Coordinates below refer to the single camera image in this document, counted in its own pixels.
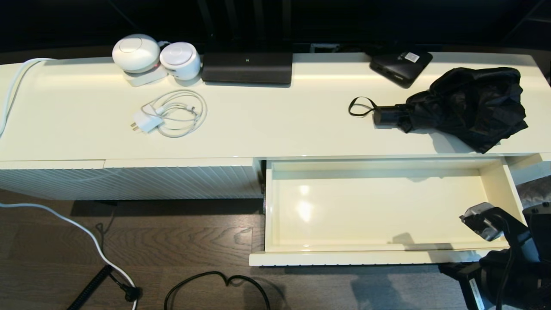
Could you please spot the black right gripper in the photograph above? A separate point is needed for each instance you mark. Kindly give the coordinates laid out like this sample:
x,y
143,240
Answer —
x,y
462,284

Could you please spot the white fluted drawer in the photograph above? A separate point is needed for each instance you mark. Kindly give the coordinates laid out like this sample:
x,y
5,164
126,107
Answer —
x,y
366,206

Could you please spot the black umbrella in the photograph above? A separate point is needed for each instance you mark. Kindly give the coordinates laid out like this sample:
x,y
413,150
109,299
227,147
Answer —
x,y
473,103

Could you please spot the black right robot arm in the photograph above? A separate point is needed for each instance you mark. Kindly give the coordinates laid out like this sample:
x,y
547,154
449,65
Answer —
x,y
529,275

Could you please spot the white slatted cabinet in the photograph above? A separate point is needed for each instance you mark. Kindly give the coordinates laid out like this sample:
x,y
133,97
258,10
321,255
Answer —
x,y
301,125

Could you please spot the grey fluffy rug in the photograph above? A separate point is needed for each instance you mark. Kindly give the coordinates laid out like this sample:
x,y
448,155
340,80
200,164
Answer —
x,y
533,189

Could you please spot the black set-top box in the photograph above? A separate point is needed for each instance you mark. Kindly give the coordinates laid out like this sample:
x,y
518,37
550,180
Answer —
x,y
396,69

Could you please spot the black router with antennas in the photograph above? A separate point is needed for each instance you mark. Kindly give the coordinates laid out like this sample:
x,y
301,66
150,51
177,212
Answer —
x,y
247,69

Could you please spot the white charger adapter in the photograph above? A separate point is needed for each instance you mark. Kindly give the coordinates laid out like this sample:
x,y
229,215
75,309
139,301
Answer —
x,y
148,122

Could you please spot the small white round device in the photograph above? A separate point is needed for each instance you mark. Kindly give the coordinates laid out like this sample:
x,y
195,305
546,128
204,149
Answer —
x,y
178,59

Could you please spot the white flat device base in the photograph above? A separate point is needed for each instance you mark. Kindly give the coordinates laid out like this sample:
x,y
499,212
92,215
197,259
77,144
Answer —
x,y
144,79

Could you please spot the large white round device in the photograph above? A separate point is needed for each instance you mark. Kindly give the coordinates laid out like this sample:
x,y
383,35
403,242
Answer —
x,y
135,52

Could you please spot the grey wall socket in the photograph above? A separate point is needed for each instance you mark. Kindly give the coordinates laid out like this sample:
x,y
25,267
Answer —
x,y
325,47

